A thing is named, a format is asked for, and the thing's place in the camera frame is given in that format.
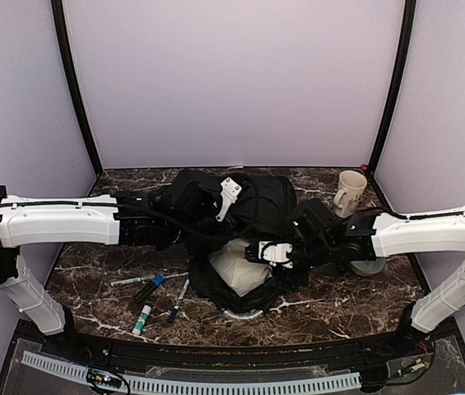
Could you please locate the black marker blue cap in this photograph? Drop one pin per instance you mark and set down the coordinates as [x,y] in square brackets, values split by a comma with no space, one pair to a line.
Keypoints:
[149,288]

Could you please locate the black left corner post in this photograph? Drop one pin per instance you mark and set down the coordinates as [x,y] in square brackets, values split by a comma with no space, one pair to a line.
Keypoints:
[70,73]

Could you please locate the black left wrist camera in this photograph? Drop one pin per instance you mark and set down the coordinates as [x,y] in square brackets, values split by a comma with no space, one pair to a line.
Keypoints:
[200,194]

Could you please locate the thin white pen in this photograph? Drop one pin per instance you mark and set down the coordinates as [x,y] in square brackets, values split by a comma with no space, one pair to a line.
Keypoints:
[132,280]

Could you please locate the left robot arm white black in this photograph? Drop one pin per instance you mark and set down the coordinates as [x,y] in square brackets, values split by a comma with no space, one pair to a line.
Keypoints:
[159,218]

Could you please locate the white ceramic mug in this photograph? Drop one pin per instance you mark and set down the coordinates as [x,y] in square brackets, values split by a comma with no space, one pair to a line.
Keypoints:
[351,186]

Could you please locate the black right corner post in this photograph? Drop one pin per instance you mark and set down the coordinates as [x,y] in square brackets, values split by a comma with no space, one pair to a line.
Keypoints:
[405,35]

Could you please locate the white paper tissue pack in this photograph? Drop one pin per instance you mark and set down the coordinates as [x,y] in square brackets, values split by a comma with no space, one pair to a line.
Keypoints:
[235,270]

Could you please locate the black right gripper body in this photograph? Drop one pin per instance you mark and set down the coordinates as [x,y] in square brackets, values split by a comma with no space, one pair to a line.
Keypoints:
[319,252]

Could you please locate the black student backpack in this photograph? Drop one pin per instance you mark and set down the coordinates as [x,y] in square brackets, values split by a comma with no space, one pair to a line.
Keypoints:
[260,213]

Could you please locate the pale green ceramic bowl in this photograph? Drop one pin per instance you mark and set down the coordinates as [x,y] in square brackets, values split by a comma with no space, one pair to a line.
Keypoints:
[367,268]

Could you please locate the white slotted cable duct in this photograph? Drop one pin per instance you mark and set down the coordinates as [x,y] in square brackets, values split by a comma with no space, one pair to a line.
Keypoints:
[105,381]

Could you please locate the white pen blue cap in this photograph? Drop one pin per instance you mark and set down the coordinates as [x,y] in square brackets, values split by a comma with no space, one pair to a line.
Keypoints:
[179,301]

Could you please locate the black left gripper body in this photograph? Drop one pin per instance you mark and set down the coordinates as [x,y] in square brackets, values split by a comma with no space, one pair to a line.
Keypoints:
[192,229]

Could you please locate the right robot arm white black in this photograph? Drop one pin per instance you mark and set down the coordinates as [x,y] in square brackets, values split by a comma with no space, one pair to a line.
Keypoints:
[377,232]

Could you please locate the black corner post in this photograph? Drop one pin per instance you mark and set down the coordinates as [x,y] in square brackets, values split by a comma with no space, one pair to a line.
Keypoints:
[405,35]
[70,73]

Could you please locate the white green glue stick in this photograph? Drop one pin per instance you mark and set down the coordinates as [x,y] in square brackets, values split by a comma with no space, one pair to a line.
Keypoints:
[141,321]

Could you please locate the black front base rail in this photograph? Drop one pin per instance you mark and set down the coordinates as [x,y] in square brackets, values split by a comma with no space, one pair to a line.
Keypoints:
[227,343]

